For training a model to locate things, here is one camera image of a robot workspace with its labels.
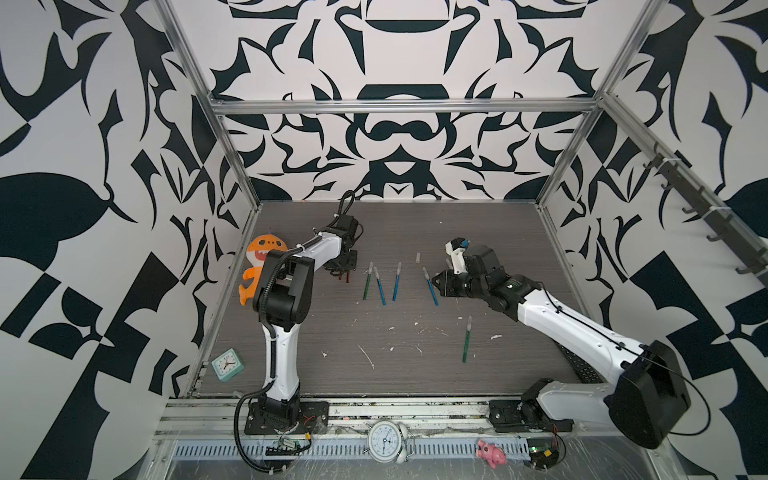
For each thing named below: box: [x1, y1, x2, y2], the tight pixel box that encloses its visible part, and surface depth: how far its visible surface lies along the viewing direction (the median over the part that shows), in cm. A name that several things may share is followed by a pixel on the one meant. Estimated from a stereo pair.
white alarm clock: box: [362, 420, 409, 464], surface depth 69 cm
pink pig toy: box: [476, 439, 507, 469], surface depth 70 cm
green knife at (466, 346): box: [462, 315, 472, 363], surface depth 89 cm
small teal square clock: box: [211, 348, 245, 382], surface depth 82 cm
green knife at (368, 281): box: [362, 261, 374, 301], surface depth 101 cm
